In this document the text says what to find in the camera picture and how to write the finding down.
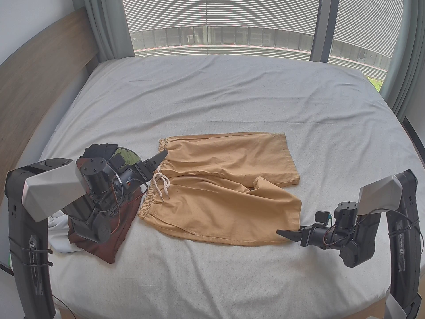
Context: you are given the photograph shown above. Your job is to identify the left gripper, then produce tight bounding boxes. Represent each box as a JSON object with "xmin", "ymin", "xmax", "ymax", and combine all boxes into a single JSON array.
[{"xmin": 117, "ymin": 160, "xmax": 154, "ymax": 199}]

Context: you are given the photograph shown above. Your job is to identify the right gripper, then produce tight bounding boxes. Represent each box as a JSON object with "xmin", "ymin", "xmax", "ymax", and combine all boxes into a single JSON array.
[{"xmin": 299, "ymin": 225, "xmax": 333, "ymax": 249}]

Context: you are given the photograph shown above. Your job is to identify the tan shorts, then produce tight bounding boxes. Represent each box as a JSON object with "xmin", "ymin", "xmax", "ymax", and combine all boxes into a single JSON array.
[{"xmin": 137, "ymin": 132, "xmax": 303, "ymax": 247}]

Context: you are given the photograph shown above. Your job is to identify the bed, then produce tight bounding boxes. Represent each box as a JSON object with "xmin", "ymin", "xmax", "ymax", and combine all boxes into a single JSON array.
[{"xmin": 0, "ymin": 7, "xmax": 425, "ymax": 319}]

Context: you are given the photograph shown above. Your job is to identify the green garment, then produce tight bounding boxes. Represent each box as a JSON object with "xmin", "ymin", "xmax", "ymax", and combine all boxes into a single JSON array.
[{"xmin": 112, "ymin": 147, "xmax": 141, "ymax": 168}]

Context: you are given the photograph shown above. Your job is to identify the brown shorts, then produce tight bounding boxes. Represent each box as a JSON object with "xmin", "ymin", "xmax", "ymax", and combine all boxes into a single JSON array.
[{"xmin": 67, "ymin": 185, "xmax": 141, "ymax": 264}]

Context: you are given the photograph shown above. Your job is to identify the black garment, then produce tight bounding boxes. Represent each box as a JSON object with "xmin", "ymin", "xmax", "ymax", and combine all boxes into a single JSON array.
[{"xmin": 83, "ymin": 142, "xmax": 118, "ymax": 160}]

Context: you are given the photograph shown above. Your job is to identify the white garment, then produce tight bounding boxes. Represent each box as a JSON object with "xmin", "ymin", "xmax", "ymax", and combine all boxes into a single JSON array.
[{"xmin": 46, "ymin": 211, "xmax": 83, "ymax": 254}]

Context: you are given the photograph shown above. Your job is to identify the grey-green curtain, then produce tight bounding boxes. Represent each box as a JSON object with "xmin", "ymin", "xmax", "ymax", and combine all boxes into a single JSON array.
[
  {"xmin": 70, "ymin": 0, "xmax": 135, "ymax": 62},
  {"xmin": 379, "ymin": 0, "xmax": 425, "ymax": 122}
]

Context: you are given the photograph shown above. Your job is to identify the window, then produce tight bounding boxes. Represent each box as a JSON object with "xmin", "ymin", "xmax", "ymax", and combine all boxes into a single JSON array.
[{"xmin": 120, "ymin": 0, "xmax": 407, "ymax": 91}]

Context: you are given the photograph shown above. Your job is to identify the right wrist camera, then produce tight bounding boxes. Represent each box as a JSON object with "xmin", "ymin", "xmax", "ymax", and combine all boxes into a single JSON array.
[{"xmin": 314, "ymin": 211, "xmax": 332, "ymax": 228}]

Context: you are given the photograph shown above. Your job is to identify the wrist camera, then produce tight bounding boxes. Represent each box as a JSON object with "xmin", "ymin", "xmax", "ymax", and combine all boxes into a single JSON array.
[
  {"xmin": 108, "ymin": 153, "xmax": 126, "ymax": 171},
  {"xmin": 314, "ymin": 211, "xmax": 332, "ymax": 228}
]

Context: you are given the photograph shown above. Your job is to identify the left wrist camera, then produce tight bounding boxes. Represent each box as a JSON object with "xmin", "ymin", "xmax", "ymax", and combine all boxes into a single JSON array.
[{"xmin": 108, "ymin": 153, "xmax": 126, "ymax": 171}]

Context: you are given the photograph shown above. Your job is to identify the black cable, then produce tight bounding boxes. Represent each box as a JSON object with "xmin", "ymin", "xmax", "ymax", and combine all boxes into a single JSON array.
[{"xmin": 52, "ymin": 293, "xmax": 77, "ymax": 319}]

